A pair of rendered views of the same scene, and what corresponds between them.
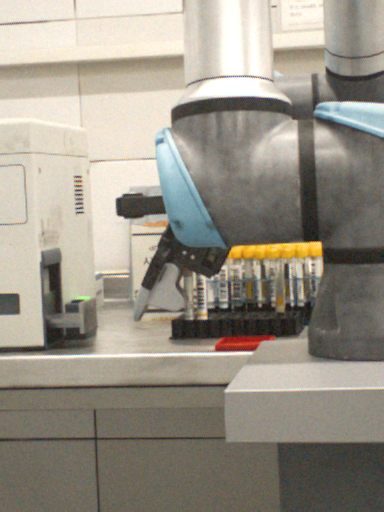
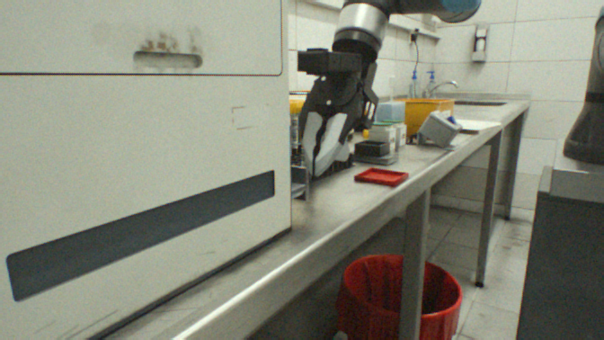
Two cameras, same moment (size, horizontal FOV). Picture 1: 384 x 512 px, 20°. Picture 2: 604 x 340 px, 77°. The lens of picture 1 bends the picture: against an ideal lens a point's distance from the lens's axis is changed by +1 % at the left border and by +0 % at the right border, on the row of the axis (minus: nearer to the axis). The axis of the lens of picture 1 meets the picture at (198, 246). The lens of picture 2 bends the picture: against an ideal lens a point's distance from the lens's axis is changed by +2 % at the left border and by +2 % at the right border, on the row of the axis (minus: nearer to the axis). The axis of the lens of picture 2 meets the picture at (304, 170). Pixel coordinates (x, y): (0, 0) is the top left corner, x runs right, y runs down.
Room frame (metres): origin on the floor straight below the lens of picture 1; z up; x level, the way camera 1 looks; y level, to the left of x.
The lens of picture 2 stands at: (1.25, 0.55, 1.04)
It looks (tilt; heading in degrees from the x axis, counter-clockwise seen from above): 14 degrees down; 294
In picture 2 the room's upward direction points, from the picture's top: straight up
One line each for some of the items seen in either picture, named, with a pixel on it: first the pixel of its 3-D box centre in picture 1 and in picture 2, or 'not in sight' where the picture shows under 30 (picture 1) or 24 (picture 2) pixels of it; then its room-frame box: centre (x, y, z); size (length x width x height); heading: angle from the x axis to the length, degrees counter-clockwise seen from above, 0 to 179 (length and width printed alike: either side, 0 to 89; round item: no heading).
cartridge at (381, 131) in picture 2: not in sight; (381, 138); (1.43, -0.26, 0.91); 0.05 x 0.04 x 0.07; 171
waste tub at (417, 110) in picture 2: not in sight; (421, 118); (1.39, -0.56, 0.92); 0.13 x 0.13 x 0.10; 78
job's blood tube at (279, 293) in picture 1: (279, 293); not in sight; (1.50, -0.11, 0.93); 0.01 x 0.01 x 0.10; 77
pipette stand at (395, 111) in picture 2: not in sight; (390, 122); (1.44, -0.41, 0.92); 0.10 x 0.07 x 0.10; 82
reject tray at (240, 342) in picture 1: (245, 343); (381, 176); (1.38, -0.05, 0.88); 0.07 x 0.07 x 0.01; 81
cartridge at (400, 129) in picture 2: not in sight; (393, 135); (1.42, -0.32, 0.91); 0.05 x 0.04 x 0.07; 171
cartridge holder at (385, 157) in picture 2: not in sight; (372, 151); (1.43, -0.18, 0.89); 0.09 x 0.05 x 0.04; 169
